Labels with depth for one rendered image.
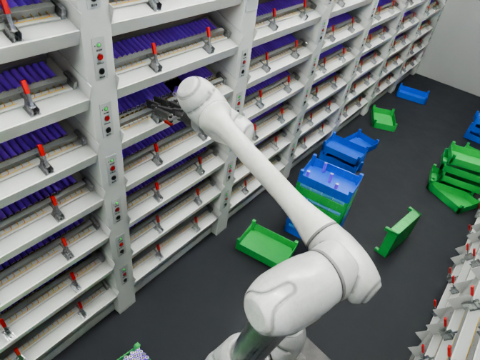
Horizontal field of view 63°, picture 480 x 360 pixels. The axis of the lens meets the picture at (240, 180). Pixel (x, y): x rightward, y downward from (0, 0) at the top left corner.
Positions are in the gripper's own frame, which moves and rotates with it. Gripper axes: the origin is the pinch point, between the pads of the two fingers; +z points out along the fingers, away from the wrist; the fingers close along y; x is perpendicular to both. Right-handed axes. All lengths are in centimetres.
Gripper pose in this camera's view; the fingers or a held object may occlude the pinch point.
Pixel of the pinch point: (157, 103)
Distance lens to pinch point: 146.6
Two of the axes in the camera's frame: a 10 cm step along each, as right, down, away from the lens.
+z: -7.9, -3.3, 5.2
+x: -0.2, -8.3, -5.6
